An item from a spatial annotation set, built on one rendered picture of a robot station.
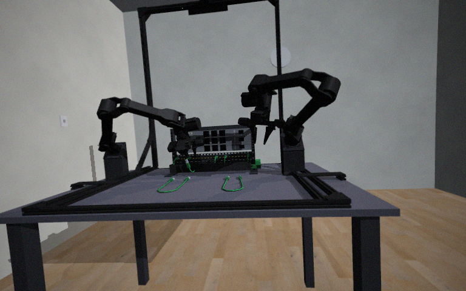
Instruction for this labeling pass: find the black metal rack frame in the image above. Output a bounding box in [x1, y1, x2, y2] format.
[172, 125, 255, 165]

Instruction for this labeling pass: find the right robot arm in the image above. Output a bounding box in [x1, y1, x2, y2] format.
[96, 97, 201, 156]

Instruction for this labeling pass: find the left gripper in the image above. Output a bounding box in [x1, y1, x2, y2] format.
[238, 104, 286, 145]

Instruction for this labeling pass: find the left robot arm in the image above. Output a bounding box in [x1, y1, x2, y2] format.
[241, 69, 341, 148]

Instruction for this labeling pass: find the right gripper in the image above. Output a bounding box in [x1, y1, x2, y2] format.
[167, 131, 205, 157]

